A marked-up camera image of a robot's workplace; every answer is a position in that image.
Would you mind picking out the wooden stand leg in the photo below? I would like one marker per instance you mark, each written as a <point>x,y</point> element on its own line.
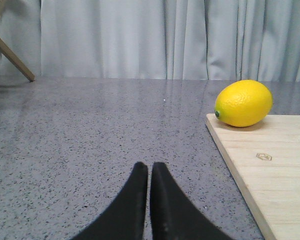
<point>12,57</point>

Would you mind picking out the yellow lemon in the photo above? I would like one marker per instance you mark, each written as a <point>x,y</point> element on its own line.
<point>243,103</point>

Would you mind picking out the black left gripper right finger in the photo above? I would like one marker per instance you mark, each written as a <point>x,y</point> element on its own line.
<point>172,214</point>

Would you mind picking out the grey curtain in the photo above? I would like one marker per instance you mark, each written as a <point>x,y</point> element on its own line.
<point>156,39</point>

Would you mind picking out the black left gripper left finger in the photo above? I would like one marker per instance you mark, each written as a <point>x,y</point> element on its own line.
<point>124,218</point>

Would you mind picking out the wooden cutting board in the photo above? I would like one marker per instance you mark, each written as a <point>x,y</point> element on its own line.
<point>264,160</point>

